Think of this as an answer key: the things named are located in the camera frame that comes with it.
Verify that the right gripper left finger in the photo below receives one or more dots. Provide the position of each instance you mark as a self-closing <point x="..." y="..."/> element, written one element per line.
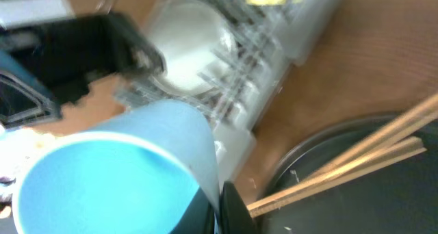
<point x="199" y="217"/>

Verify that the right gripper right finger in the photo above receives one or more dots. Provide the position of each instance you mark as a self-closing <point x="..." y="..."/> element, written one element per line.
<point x="234" y="216"/>

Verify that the blue cup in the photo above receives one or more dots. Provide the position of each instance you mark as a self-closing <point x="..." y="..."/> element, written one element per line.
<point x="135" y="173"/>

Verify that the grey round plate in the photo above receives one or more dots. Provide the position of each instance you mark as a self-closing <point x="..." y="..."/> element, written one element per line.
<point x="186" y="33"/>

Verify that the wooden chopstick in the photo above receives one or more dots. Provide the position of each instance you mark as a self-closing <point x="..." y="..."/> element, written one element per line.
<point x="387" y="135"/>
<point x="359" y="167"/>

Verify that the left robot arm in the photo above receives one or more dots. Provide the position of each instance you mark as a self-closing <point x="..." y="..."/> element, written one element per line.
<point x="50" y="55"/>

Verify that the grey plastic dishwasher rack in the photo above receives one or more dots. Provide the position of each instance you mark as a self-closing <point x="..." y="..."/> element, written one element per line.
<point x="269" y="39"/>

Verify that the round black serving tray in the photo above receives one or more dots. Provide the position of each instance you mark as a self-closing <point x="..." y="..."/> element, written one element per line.
<point x="401" y="198"/>

